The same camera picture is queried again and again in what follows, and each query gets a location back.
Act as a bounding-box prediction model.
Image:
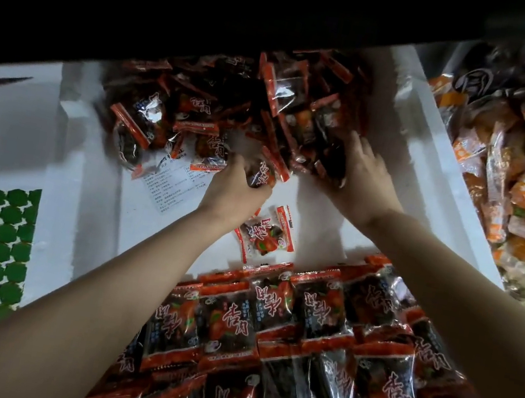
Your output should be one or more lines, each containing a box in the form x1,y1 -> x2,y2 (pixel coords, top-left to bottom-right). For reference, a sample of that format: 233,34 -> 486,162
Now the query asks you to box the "person's right hand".
310,125 -> 417,244

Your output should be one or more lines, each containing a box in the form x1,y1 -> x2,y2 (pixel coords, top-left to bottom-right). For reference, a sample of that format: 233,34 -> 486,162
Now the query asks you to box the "person's left hand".
193,148 -> 280,240

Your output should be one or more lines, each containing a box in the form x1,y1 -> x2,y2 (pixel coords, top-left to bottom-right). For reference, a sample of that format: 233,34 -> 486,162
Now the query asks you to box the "pile of dark red packets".
52,14 -> 525,398

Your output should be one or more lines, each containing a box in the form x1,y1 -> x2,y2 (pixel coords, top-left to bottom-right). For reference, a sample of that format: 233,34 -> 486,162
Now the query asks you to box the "pile of brown packets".
399,26 -> 525,284

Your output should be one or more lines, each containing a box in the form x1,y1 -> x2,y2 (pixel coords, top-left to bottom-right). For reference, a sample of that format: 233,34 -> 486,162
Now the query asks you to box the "person's right forearm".
335,205 -> 525,398

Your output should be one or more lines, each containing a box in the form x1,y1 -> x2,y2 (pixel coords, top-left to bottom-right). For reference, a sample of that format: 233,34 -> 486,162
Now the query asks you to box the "person's left forearm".
0,173 -> 246,398

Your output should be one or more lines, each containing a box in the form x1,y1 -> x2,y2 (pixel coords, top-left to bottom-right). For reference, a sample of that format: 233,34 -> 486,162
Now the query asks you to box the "small white paper slip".
132,147 -> 218,221

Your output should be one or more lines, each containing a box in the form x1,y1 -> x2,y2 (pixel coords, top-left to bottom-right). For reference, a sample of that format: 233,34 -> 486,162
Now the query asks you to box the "black metal guard rail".
0,0 -> 525,154

